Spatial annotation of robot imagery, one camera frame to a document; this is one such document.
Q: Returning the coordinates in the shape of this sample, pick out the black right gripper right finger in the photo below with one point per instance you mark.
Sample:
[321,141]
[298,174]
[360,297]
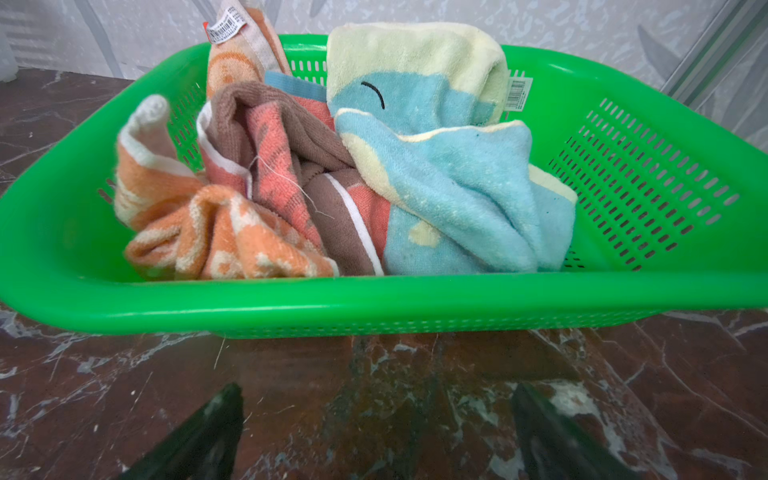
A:
[555,447]

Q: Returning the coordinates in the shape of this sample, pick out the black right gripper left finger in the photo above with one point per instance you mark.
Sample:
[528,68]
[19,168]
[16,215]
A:
[204,446]

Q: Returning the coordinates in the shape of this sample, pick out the orange bunny pattern towel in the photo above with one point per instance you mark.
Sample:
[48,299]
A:
[187,227]

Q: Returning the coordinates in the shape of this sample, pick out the green plastic basket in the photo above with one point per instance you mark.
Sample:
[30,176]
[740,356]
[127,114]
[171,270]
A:
[671,215]

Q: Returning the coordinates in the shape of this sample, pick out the brown pink striped towel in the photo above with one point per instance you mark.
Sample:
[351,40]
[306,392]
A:
[283,153]

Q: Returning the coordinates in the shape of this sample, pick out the blue yellow towel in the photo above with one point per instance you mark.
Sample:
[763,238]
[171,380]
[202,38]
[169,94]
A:
[418,107]

